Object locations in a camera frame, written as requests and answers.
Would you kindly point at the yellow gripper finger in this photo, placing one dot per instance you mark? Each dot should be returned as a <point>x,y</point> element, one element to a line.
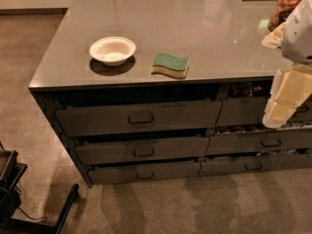
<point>289,90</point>
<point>274,38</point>

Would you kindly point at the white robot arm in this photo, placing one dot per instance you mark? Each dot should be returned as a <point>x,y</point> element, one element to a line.
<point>296,44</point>

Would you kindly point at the glass jar of snacks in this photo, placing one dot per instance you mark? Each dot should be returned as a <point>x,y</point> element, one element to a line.
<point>281,12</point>

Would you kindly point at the green yellow sponge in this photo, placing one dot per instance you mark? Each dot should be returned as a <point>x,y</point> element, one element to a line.
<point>171,66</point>

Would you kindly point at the grey kitchen island counter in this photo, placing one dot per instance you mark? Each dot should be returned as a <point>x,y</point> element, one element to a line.
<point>221,38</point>

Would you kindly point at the white paper bowl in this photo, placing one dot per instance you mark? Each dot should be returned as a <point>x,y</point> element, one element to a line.
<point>112,51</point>

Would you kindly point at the black chair frame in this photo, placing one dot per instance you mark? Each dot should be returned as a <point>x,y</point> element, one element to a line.
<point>14,220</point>

